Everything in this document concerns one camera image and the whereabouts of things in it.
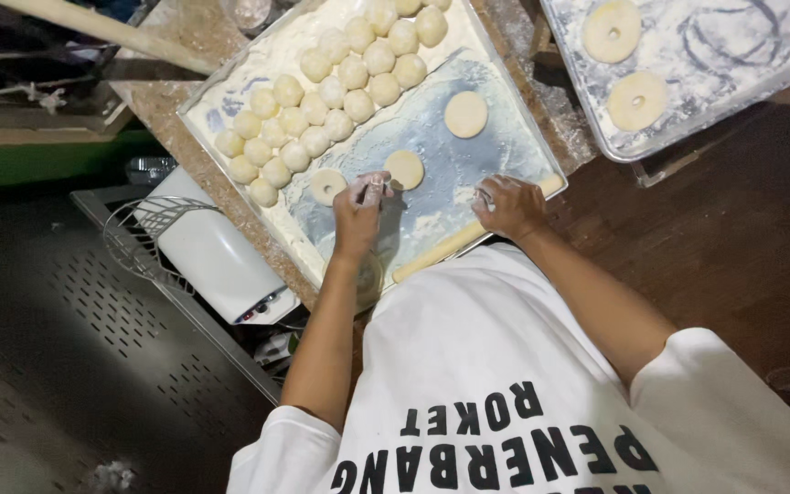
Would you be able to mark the large floured metal tray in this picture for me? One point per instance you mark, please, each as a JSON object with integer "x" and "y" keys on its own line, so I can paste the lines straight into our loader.
{"x": 450, "y": 171}

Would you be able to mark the floured metal tray with swirls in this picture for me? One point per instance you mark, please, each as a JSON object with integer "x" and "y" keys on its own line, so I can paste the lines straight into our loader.
{"x": 724, "y": 62}

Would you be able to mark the clear floured container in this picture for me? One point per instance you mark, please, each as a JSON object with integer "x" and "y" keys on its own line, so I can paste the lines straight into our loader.
{"x": 247, "y": 12}

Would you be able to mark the person's left fingers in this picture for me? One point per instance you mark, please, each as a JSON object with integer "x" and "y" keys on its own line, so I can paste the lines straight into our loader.
{"x": 367, "y": 186}

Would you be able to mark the person's right fingers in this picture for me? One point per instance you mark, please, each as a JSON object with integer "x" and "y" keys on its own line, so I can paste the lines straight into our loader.
{"x": 487, "y": 195}

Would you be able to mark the green wooden bench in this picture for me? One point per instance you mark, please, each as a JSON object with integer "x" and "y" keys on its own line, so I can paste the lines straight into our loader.
{"x": 38, "y": 161}

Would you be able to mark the foil container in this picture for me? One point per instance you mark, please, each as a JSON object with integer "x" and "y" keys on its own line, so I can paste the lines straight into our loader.
{"x": 150, "y": 170}

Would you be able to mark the white green small bottle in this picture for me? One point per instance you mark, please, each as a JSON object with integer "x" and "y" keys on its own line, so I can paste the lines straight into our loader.
{"x": 277, "y": 346}

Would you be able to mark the wooden rolling pin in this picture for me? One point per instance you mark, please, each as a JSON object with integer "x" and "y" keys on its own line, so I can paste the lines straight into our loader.
{"x": 436, "y": 250}

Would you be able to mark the white electric appliance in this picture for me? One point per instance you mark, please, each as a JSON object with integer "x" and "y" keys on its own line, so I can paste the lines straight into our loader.
{"x": 220, "y": 261}

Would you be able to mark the person's right hand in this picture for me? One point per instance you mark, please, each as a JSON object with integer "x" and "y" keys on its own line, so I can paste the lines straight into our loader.
{"x": 515, "y": 206}

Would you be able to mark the perforated metal shelf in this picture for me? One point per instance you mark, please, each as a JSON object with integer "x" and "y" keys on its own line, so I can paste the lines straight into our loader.
{"x": 93, "y": 357}

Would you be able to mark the person's left hand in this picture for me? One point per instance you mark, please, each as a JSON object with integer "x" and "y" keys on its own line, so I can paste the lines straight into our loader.
{"x": 357, "y": 219}

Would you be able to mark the white printed t-shirt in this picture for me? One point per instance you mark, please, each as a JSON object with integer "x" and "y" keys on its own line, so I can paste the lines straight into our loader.
{"x": 491, "y": 384}

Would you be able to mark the long wooden pole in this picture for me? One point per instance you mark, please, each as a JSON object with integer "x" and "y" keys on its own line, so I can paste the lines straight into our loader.
{"x": 114, "y": 31}

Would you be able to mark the group of dough balls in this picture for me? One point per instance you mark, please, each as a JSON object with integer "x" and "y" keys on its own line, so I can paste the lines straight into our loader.
{"x": 330, "y": 103}

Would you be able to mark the flat round dough disc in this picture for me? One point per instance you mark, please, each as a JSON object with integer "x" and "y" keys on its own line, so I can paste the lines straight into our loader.
{"x": 465, "y": 114}
{"x": 405, "y": 169}

